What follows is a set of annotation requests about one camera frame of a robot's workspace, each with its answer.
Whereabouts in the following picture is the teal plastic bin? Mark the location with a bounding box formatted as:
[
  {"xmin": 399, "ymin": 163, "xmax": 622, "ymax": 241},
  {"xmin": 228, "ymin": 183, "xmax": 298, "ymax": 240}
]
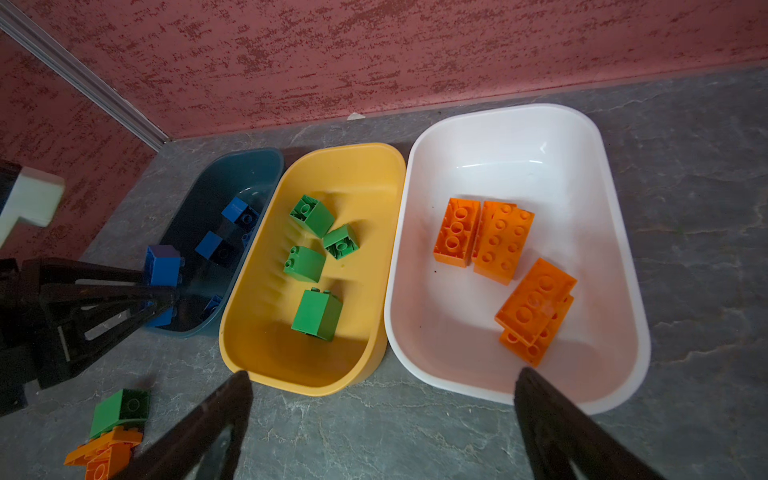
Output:
[{"xmin": 146, "ymin": 148, "xmax": 285, "ymax": 338}]

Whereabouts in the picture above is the small green lego top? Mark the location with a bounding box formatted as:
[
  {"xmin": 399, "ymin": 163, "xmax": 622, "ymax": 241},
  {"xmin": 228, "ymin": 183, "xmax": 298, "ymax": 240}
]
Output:
[{"xmin": 323, "ymin": 224, "xmax": 359, "ymax": 260}]

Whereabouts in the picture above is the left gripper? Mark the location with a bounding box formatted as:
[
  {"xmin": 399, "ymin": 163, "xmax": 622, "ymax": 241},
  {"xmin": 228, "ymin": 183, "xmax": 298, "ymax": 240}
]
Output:
[{"xmin": 1, "ymin": 257, "xmax": 177, "ymax": 416}]

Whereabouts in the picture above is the orange lego diagonal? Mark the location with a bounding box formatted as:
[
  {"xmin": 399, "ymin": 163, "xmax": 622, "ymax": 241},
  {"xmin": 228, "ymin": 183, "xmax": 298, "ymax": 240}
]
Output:
[
  {"xmin": 472, "ymin": 205, "xmax": 535, "ymax": 286},
  {"xmin": 85, "ymin": 443, "xmax": 132, "ymax": 480}
]

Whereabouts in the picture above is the white plastic bin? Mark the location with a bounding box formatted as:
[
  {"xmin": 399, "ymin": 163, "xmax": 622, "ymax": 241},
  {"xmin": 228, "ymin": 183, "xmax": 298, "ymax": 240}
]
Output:
[{"xmin": 385, "ymin": 104, "xmax": 651, "ymax": 415}]

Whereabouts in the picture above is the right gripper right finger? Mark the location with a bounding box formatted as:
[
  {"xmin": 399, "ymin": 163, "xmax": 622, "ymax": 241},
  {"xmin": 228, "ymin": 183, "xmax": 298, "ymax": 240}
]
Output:
[{"xmin": 514, "ymin": 367, "xmax": 661, "ymax": 479}]

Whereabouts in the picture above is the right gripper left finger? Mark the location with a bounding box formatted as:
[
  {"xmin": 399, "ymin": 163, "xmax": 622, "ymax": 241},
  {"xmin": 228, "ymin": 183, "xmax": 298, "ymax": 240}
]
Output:
[{"xmin": 117, "ymin": 371, "xmax": 253, "ymax": 479}]

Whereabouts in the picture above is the orange lego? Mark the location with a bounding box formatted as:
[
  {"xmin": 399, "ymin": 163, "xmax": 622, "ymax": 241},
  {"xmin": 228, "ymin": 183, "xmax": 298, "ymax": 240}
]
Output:
[
  {"xmin": 472, "ymin": 200, "xmax": 516, "ymax": 261},
  {"xmin": 499, "ymin": 295, "xmax": 574, "ymax": 367},
  {"xmin": 495, "ymin": 258, "xmax": 577, "ymax": 347},
  {"xmin": 64, "ymin": 426, "xmax": 143, "ymax": 466},
  {"xmin": 433, "ymin": 198, "xmax": 481, "ymax": 268}
]

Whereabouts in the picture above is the yellow plastic bin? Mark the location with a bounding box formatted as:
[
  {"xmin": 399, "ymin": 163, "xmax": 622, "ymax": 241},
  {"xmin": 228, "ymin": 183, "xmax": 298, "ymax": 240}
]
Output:
[{"xmin": 219, "ymin": 143, "xmax": 406, "ymax": 397}]

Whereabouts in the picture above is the blue lego top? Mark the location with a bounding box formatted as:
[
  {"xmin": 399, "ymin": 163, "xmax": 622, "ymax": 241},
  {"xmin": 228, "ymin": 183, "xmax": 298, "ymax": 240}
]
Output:
[
  {"xmin": 195, "ymin": 231, "xmax": 238, "ymax": 268},
  {"xmin": 221, "ymin": 197, "xmax": 260, "ymax": 233}
]

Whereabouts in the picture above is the small blue lego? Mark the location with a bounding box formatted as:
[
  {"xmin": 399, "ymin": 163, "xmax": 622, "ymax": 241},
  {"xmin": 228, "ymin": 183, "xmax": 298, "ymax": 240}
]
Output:
[{"xmin": 143, "ymin": 245, "xmax": 185, "ymax": 287}]

